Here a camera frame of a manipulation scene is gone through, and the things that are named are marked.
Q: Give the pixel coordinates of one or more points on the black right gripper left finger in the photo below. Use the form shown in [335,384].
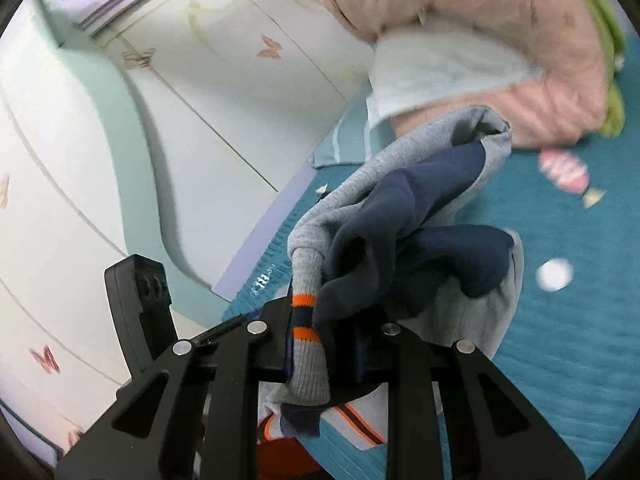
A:
[273,357]

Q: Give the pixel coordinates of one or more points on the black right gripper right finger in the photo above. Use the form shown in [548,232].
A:
[375,349]

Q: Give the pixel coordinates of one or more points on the grey and navy hoodie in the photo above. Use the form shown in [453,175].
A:
[385,247]

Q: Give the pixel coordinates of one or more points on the teal quilted bedspread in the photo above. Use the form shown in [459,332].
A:
[573,345]

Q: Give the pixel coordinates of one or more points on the white folded cloth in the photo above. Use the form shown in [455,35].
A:
[438,59]

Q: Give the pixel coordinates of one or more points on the lime green blanket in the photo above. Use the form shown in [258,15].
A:
[613,43]

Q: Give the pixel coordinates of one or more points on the pink quilted jacket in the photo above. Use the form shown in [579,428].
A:
[567,102]

